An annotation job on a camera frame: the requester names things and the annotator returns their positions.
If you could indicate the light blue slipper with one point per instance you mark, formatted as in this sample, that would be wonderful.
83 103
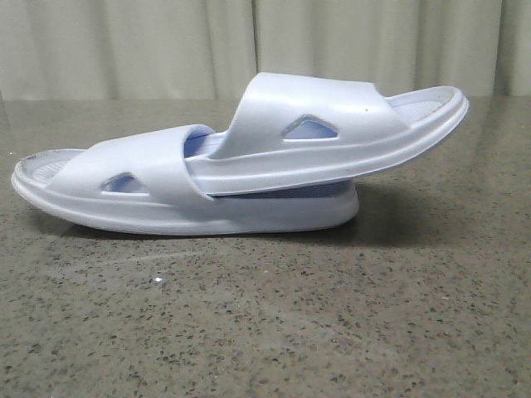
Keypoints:
141 184
294 131

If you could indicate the white curtain backdrop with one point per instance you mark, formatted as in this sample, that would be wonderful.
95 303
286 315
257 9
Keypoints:
211 49

